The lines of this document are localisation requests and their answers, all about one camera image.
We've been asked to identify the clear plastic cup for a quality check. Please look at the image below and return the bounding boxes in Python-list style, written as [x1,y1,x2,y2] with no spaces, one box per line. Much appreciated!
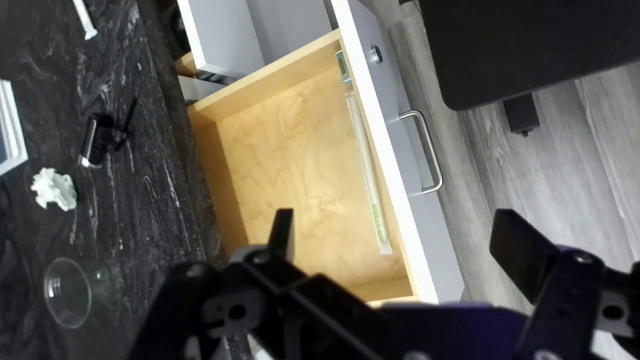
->
[42,256,127,331]

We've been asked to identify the paper wrapped chopsticks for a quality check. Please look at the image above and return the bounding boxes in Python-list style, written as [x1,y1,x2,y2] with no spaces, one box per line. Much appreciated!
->
[345,89,394,256]

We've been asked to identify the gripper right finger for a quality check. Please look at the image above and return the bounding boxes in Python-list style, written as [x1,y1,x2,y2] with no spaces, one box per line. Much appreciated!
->
[489,208,640,360]

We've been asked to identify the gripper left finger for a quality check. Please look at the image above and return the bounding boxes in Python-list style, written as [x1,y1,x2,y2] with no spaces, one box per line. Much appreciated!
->
[128,208,401,360]

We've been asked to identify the small black clip gadget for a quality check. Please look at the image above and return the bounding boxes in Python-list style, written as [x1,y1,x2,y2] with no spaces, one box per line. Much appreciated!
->
[77,96,139,169]

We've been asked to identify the white drawer with wooden inside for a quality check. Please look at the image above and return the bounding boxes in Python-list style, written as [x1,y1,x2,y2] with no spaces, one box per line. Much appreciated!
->
[186,0,467,307]

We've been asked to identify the white framed box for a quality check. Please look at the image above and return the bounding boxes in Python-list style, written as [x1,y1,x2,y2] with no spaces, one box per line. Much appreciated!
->
[0,79,29,177]

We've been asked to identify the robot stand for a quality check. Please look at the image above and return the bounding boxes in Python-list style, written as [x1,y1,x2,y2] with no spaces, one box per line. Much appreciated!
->
[418,0,640,138]

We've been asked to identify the crumpled white tissue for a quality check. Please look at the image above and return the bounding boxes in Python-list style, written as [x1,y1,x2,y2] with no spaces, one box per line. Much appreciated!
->
[30,167,79,212]

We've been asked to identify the silver drawer handle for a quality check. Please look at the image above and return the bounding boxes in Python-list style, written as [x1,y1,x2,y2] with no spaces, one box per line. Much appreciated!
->
[399,109,445,195]

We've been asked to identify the white plastic stick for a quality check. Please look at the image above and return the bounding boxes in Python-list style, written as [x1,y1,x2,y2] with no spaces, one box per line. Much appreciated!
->
[71,0,99,41]

